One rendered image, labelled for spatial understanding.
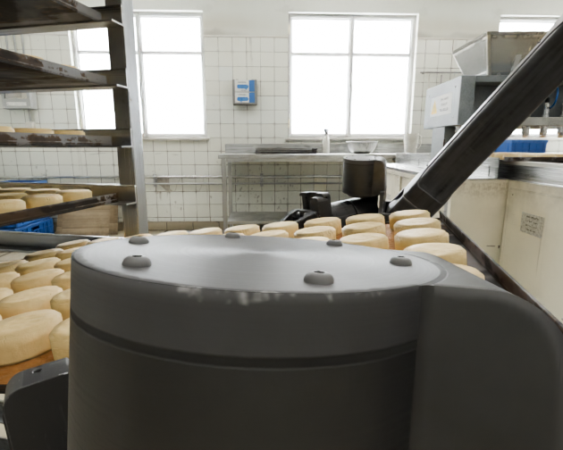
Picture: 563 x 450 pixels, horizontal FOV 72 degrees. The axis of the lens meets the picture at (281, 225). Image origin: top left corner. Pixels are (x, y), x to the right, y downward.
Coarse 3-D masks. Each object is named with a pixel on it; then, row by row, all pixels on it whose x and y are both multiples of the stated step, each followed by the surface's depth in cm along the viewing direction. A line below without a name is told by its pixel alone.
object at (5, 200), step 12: (0, 192) 60; (12, 192) 60; (24, 192) 60; (36, 192) 59; (48, 192) 60; (60, 192) 58; (72, 192) 58; (84, 192) 59; (0, 204) 46; (12, 204) 47; (24, 204) 49; (36, 204) 52; (48, 204) 52
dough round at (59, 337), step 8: (64, 320) 26; (56, 328) 25; (64, 328) 25; (48, 336) 24; (56, 336) 24; (64, 336) 23; (56, 344) 23; (64, 344) 23; (56, 352) 24; (64, 352) 23
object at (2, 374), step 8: (392, 232) 48; (392, 240) 44; (392, 248) 41; (48, 352) 26; (32, 360) 25; (40, 360) 25; (48, 360) 25; (0, 368) 25; (8, 368) 25; (16, 368) 24; (24, 368) 24; (0, 376) 24; (8, 376) 24; (0, 384) 23
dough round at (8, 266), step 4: (16, 260) 52; (20, 260) 52; (24, 260) 51; (0, 264) 50; (4, 264) 50; (8, 264) 50; (12, 264) 49; (16, 264) 49; (0, 268) 48; (4, 268) 48; (8, 268) 48; (12, 268) 49; (0, 272) 48
